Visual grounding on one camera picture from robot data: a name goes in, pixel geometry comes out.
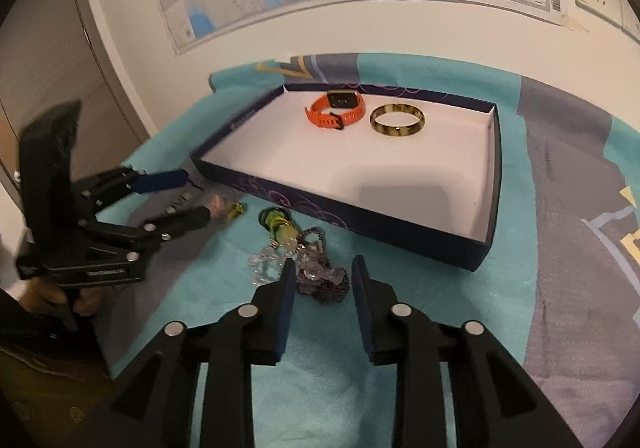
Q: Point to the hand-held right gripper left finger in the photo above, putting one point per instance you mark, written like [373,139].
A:
[286,308]

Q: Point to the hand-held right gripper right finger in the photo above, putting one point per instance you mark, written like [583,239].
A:
[361,313]

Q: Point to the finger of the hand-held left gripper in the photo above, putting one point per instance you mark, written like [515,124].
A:
[187,220]
[160,181]

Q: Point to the dark blue shallow box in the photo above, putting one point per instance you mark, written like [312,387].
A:
[350,167]

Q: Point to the person's left hand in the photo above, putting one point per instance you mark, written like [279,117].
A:
[47,297]

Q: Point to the grey wooden wardrobe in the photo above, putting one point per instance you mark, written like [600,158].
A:
[45,37]

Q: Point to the orange smartwatch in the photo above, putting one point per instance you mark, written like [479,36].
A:
[320,113]

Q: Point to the tortoiseshell bangle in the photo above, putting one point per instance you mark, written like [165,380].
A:
[395,133]

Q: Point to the teal and grey printed blanket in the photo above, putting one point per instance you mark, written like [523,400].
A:
[550,208]

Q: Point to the brown patterned cloth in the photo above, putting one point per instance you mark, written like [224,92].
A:
[50,398]

